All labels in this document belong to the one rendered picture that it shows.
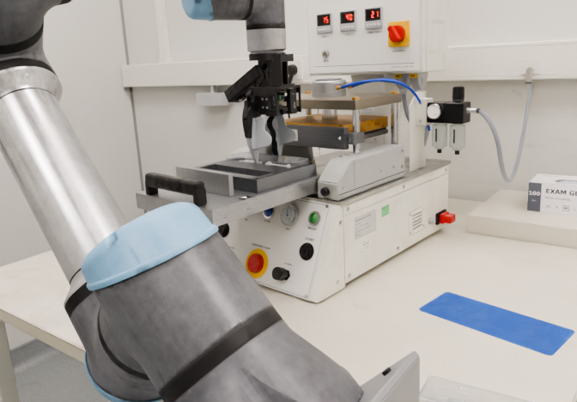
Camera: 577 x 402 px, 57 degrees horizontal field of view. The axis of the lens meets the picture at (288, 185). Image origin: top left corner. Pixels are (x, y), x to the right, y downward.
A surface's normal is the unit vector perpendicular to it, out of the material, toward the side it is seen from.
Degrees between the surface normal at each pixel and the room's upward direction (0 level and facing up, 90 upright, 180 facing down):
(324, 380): 28
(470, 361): 0
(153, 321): 73
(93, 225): 48
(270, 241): 65
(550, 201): 90
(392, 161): 90
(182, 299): 56
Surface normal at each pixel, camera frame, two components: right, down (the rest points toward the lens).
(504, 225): -0.60, 0.22
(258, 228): -0.62, -0.22
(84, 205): 0.28, -0.50
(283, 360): 0.28, -0.80
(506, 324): -0.05, -0.97
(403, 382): 0.81, 0.10
